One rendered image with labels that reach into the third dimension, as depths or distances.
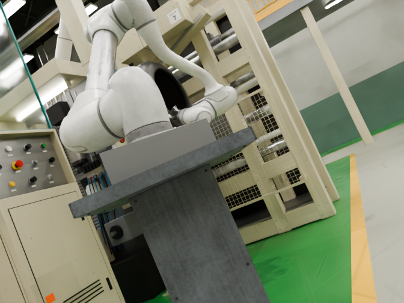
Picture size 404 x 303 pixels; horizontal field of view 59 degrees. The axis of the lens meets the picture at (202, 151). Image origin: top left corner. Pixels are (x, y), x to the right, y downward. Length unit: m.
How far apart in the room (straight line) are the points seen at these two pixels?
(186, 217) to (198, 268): 0.14
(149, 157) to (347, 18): 10.62
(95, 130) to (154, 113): 0.21
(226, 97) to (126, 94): 0.71
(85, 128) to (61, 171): 1.22
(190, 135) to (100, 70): 0.56
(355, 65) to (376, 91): 0.93
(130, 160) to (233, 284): 0.45
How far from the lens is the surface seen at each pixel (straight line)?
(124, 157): 1.01
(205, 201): 1.04
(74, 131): 1.26
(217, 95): 1.72
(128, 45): 2.81
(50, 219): 2.18
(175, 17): 2.65
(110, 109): 1.17
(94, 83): 1.39
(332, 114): 11.07
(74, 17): 2.81
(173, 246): 1.04
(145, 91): 1.14
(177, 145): 1.00
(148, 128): 1.10
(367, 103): 11.08
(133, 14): 1.67
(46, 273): 2.08
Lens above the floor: 0.56
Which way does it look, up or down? 5 degrees up
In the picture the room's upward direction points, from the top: 24 degrees counter-clockwise
